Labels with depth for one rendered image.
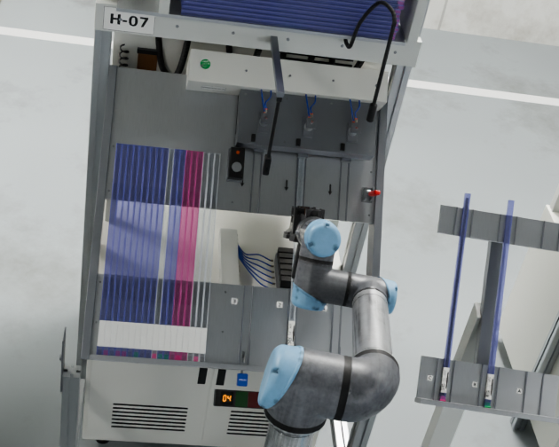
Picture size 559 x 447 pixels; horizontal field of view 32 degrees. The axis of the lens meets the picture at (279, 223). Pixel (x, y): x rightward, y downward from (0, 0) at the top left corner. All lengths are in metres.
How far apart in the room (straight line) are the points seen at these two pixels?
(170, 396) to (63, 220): 1.23
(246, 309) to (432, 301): 1.58
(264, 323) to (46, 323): 1.25
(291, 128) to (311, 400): 0.88
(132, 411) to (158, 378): 0.16
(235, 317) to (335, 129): 0.52
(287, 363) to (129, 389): 1.20
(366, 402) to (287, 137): 0.87
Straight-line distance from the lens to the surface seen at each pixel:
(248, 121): 2.40
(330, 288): 2.10
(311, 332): 2.41
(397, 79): 2.52
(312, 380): 1.73
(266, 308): 2.39
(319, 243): 2.06
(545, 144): 5.11
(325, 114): 2.44
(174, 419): 2.97
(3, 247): 3.79
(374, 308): 2.00
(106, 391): 2.89
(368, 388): 1.75
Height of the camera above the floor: 2.39
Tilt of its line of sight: 36 degrees down
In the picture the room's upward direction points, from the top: 11 degrees clockwise
